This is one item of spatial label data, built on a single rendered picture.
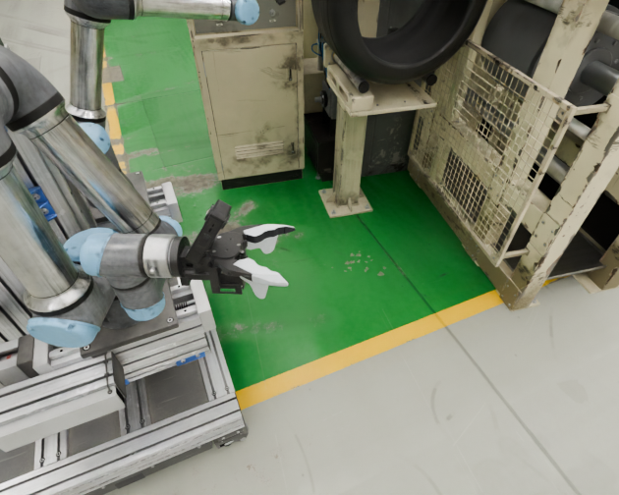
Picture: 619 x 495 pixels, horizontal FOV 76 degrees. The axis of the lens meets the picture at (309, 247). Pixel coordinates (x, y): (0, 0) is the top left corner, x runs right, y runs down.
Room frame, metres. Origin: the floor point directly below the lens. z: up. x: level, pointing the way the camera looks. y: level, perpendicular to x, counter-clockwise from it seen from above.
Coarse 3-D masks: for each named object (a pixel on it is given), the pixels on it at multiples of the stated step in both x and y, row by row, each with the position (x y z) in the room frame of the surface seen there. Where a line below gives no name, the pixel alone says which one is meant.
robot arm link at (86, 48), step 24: (72, 0) 1.21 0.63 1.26; (72, 24) 1.22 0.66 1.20; (96, 24) 1.22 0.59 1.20; (72, 48) 1.21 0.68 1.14; (96, 48) 1.22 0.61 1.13; (72, 72) 1.19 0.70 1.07; (96, 72) 1.21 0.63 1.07; (72, 96) 1.18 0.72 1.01; (96, 96) 1.20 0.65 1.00; (96, 120) 1.17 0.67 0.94
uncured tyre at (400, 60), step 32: (320, 0) 1.52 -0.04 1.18; (352, 0) 1.43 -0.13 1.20; (448, 0) 1.80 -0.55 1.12; (480, 0) 1.55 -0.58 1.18; (320, 32) 1.65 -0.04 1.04; (352, 32) 1.44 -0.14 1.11; (416, 32) 1.80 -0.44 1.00; (448, 32) 1.69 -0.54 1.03; (352, 64) 1.47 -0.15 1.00; (384, 64) 1.47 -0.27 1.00; (416, 64) 1.49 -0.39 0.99
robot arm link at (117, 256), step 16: (96, 240) 0.48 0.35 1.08; (112, 240) 0.48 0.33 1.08; (128, 240) 0.48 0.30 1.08; (144, 240) 0.48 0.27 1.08; (80, 256) 0.45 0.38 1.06; (96, 256) 0.45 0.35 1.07; (112, 256) 0.45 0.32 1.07; (128, 256) 0.45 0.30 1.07; (96, 272) 0.44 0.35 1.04; (112, 272) 0.44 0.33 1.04; (128, 272) 0.44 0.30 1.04; (144, 272) 0.44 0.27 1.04; (128, 288) 0.44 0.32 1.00
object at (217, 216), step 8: (216, 208) 0.47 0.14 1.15; (224, 208) 0.48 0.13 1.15; (208, 216) 0.46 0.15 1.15; (216, 216) 0.46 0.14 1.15; (224, 216) 0.46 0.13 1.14; (208, 224) 0.45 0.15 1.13; (216, 224) 0.45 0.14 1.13; (224, 224) 0.46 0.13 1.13; (200, 232) 0.45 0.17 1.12; (208, 232) 0.45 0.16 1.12; (216, 232) 0.45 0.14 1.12; (200, 240) 0.45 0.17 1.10; (208, 240) 0.45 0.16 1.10; (192, 248) 0.45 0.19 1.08; (200, 248) 0.45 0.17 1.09; (192, 256) 0.45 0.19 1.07; (200, 256) 0.45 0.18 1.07
